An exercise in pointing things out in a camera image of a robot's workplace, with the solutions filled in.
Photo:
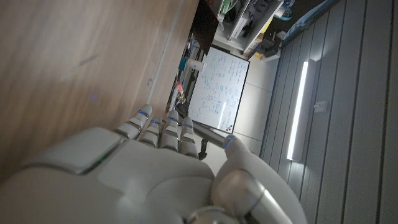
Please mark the white shelf cabinet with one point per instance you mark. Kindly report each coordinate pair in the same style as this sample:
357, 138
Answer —
242, 25

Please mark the black computer monitor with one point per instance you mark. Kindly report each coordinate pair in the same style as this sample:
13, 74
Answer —
203, 25

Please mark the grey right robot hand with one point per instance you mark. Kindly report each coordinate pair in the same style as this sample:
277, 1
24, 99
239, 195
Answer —
149, 180

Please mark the whiteboard with blue writing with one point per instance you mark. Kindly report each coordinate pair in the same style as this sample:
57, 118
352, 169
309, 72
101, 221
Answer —
220, 90

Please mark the long ceiling light strip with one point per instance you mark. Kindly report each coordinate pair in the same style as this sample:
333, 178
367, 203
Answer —
298, 109

